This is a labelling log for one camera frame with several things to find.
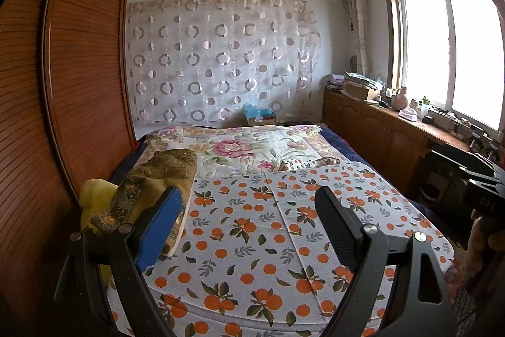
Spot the person's patterned clothing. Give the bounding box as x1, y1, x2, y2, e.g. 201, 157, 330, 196
450, 254, 486, 337

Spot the low wooden cabinet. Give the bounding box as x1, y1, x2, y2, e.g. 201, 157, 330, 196
323, 88, 505, 211

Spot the floral bed blanket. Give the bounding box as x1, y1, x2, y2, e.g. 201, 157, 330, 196
136, 124, 344, 184

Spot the brown patterned garment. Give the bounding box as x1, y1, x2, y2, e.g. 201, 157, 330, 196
90, 148, 198, 239

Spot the stack of papers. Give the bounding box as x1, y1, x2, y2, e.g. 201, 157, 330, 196
325, 73, 348, 93

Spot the blue plastic bag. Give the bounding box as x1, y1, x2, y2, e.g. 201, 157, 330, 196
242, 102, 275, 118

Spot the orange fruit print sheet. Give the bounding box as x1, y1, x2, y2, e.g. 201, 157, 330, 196
106, 161, 458, 337

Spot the wooden framed window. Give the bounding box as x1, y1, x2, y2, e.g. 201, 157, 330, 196
381, 0, 505, 140

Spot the bundled patterned window curtain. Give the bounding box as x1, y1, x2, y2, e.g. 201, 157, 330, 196
342, 0, 371, 75

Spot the yellow plush toy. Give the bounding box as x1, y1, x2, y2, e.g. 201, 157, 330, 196
79, 179, 119, 286

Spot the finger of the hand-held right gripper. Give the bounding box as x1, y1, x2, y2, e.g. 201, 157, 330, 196
431, 149, 505, 197
469, 126, 505, 164

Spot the circle pattern sheer curtain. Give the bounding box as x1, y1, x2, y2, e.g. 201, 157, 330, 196
126, 0, 322, 124

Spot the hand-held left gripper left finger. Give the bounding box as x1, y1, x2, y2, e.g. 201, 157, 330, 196
53, 186, 184, 337

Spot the wooden slatted wardrobe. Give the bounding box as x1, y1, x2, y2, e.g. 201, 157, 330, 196
0, 0, 139, 322

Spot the folded patterned cloth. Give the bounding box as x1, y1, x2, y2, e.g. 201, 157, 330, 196
344, 71, 383, 89

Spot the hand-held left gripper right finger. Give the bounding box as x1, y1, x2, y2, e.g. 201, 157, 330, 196
314, 186, 457, 337

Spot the person's right hand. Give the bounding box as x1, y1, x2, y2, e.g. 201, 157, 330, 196
468, 218, 505, 259

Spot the dark trash bin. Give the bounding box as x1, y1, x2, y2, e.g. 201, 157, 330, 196
420, 183, 448, 209

